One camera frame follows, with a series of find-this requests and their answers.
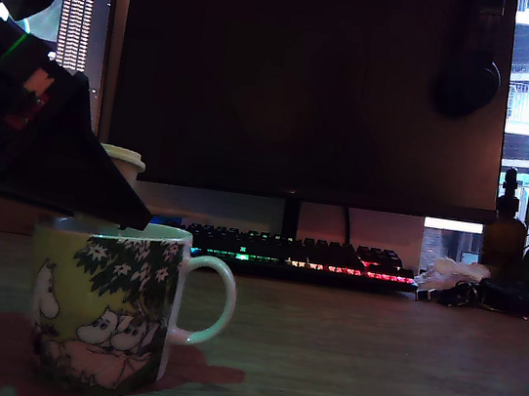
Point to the crumpled white tissue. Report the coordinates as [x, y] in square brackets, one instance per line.
[451, 269]

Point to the black over-ear headphones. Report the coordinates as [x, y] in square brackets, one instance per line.
[467, 88]

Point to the blue flat box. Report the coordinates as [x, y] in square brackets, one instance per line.
[165, 221]

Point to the pale coffee capsule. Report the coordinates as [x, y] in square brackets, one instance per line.
[124, 158]

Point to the large dark computer monitor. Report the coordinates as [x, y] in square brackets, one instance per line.
[285, 87]

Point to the black key bunch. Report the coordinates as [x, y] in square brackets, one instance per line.
[458, 294]

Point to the lit computer monitor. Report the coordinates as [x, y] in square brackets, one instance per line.
[79, 9]

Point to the dark flat pouch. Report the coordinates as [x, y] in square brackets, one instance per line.
[512, 294]

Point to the black backlit keyboard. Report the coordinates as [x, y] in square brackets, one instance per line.
[286, 250]

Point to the black monitor stand post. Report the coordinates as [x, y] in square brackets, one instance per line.
[291, 219]

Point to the brown dropper bottle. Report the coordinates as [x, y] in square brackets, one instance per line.
[503, 236]

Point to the cartoon print ceramic mug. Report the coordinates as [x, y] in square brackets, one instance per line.
[96, 307]

